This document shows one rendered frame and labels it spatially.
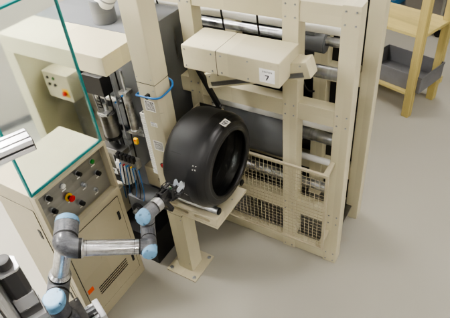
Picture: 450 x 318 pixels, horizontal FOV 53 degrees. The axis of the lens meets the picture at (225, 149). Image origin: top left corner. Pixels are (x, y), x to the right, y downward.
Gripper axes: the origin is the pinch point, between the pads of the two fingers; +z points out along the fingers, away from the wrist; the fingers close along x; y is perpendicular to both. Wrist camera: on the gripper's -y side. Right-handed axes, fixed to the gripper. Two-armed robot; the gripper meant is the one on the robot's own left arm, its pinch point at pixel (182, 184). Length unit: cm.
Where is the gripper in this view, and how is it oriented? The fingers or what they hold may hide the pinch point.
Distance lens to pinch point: 250.2
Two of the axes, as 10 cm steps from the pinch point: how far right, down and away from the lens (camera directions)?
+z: 5.2, -4.8, 7.1
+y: -0.4, -8.4, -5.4
